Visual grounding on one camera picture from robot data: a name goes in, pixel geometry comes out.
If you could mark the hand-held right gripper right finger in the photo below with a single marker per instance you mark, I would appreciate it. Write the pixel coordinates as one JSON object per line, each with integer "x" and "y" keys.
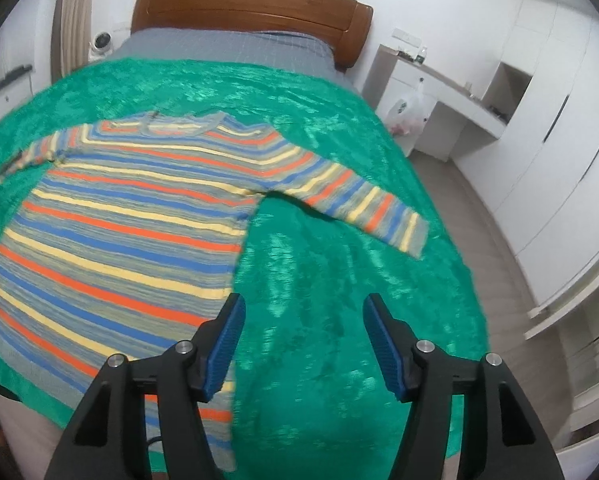
{"x": 385, "y": 345}

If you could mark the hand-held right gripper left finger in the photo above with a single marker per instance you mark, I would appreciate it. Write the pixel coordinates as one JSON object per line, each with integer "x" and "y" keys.
{"x": 225, "y": 345}

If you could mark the striped knit sweater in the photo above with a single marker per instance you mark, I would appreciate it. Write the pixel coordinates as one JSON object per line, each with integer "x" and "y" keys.
{"x": 129, "y": 220}

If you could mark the green velvet blanket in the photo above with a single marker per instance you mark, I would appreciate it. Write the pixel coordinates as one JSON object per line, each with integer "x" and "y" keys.
{"x": 329, "y": 285}

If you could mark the beige curtain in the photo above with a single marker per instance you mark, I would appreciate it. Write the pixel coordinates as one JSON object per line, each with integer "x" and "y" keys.
{"x": 71, "y": 25}

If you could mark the white plastic bag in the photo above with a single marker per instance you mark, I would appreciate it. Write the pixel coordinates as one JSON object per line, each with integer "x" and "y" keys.
{"x": 404, "y": 112}

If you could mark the white desk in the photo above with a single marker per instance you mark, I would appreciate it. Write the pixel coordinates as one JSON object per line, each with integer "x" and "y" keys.
{"x": 474, "y": 110}

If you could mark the grey bed sheet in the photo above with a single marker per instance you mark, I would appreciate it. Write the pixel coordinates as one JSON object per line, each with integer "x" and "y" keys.
{"x": 229, "y": 47}

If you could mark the white wardrobe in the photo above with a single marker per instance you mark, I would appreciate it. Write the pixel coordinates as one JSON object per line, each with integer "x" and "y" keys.
{"x": 554, "y": 110}

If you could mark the dark desk clutter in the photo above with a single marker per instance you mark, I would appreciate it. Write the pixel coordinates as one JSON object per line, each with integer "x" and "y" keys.
{"x": 413, "y": 56}

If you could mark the brown wooden headboard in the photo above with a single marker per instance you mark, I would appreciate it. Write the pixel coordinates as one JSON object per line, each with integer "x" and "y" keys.
{"x": 239, "y": 5}

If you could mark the white security camera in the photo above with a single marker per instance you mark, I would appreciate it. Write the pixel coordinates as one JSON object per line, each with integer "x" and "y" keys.
{"x": 101, "y": 44}

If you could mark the white wall power strip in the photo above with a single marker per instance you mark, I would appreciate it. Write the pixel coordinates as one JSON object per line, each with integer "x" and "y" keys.
{"x": 406, "y": 37}

